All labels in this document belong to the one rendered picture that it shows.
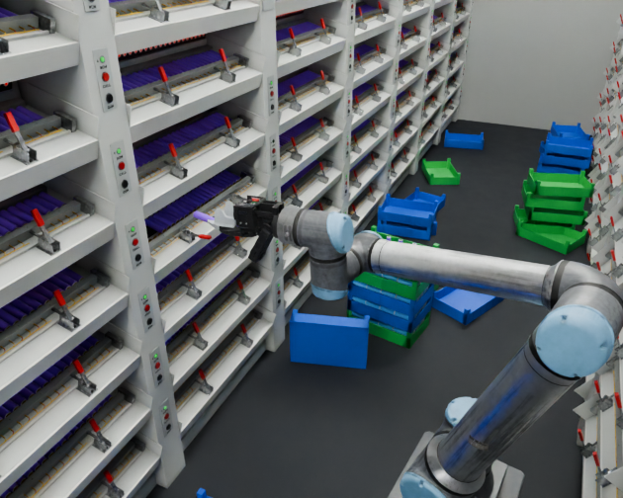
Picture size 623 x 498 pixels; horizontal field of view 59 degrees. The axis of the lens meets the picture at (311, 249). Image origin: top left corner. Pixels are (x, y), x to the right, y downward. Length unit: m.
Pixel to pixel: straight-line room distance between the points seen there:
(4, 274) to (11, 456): 0.40
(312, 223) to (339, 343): 0.96
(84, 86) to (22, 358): 0.56
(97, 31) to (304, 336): 1.35
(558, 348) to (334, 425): 1.10
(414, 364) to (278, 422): 0.60
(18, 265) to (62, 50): 0.41
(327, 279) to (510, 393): 0.47
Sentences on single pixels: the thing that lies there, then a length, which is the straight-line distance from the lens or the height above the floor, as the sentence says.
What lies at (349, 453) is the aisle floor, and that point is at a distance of 1.93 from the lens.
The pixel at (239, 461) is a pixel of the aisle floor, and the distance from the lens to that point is 1.92.
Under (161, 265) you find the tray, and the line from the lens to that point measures 1.50.
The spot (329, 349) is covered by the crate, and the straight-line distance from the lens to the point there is 2.17.
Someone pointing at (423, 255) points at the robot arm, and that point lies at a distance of 1.31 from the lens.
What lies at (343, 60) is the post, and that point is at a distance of 2.43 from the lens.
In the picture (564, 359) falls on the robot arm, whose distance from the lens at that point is 1.07.
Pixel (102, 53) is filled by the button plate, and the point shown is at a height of 1.27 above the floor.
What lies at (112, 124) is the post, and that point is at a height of 1.12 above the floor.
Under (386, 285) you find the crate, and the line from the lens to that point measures 2.22.
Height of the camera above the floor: 1.47
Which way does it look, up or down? 30 degrees down
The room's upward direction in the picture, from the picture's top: straight up
